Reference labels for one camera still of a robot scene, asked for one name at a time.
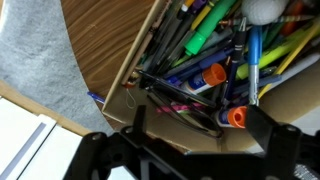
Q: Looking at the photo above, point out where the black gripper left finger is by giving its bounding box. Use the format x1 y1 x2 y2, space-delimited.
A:
129 105 148 141

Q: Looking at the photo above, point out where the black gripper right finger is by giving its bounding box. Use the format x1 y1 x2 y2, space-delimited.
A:
245 104 280 154

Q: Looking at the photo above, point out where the glue stick with orange cap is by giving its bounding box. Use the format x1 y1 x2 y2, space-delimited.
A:
214 105 248 129
181 63 228 95

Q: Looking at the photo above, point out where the brown cardboard box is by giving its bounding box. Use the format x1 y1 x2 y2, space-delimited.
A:
101 0 320 154

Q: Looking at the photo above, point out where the tan wooden stick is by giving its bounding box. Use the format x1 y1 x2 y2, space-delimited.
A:
121 29 154 86

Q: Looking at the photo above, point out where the pink pen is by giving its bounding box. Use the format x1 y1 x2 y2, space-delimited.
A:
155 102 204 114

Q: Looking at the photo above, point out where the yellow-green highlighter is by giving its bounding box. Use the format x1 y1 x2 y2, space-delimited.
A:
235 29 314 80

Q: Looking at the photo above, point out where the yellow pencil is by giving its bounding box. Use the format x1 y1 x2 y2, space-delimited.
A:
258 19 320 99

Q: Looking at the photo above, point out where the light blue marker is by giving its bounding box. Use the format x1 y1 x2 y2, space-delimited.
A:
247 25 263 107

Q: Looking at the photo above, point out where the dark blue pen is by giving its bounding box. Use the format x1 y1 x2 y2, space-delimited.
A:
166 48 234 84

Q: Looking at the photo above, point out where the black pen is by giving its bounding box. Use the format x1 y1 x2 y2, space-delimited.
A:
223 18 248 104

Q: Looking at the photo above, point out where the dark wooden side table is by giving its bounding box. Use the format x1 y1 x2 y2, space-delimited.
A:
59 0 188 154

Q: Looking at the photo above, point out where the white closet door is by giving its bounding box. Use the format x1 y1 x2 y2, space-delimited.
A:
18 124 84 180

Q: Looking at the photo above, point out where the orange marker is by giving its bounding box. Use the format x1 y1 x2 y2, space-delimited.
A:
279 0 304 37

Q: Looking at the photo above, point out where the striped pencil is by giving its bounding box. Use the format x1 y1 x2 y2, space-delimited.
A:
218 13 316 28

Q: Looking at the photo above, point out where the white ball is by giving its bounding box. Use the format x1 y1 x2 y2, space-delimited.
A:
241 0 289 26

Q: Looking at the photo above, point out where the green highlighter marker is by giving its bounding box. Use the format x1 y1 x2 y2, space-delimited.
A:
184 0 238 57

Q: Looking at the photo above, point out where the white panel with grey stripe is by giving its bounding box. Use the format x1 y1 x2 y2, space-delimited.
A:
0 96 58 180

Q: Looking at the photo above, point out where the yellow pen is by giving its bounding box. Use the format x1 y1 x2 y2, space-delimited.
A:
189 1 214 31

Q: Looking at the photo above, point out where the grey rug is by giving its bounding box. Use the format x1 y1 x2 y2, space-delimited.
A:
0 0 114 136

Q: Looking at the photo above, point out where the purple marker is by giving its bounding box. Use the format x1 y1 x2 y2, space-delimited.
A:
189 0 208 14

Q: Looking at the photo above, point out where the small keychain with string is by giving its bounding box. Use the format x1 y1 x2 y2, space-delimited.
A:
121 69 141 109

